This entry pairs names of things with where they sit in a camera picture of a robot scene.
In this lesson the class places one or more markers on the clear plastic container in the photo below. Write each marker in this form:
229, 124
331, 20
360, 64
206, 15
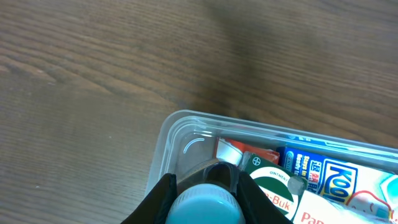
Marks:
187, 141

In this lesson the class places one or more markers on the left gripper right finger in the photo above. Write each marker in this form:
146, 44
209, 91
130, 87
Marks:
255, 205

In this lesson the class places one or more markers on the white Panadol box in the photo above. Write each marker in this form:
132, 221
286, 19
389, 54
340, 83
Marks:
326, 211

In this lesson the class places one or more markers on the small green black box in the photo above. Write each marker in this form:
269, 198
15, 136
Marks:
282, 187

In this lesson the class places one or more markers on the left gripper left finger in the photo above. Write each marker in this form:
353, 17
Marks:
157, 203

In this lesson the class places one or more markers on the dark bottle white cap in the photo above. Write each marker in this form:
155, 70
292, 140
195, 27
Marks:
208, 196

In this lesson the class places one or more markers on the blue Kool Fever box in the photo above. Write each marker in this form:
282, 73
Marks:
354, 176

